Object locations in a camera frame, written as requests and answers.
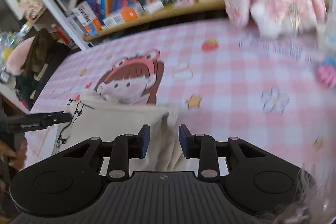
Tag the person's left hand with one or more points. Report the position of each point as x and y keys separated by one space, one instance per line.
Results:
x=18 y=157

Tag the pink plush cushion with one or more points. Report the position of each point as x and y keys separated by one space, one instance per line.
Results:
x=17 y=58

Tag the red tassel charm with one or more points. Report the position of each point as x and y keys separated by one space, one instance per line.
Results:
x=61 y=35

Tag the tall white orange box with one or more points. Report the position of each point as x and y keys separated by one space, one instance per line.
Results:
x=86 y=18

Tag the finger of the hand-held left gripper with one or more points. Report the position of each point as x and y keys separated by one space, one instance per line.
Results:
x=39 y=120

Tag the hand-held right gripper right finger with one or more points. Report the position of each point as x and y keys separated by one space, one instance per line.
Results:
x=185 y=141

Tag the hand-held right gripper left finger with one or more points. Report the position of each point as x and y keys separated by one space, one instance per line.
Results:
x=144 y=141

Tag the pink blue toy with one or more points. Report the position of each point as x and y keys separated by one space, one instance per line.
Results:
x=326 y=74

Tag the long white orange box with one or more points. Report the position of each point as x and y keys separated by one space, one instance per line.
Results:
x=123 y=16

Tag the olive green bag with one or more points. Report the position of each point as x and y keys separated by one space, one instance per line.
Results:
x=39 y=50

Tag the pink checked table mat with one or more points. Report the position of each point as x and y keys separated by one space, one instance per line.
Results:
x=236 y=82

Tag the white shelf unit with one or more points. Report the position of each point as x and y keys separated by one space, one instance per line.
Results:
x=52 y=6

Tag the small white packet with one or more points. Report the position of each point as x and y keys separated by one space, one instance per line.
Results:
x=153 y=7

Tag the beige t-shirt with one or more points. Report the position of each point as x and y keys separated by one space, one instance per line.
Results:
x=105 y=121

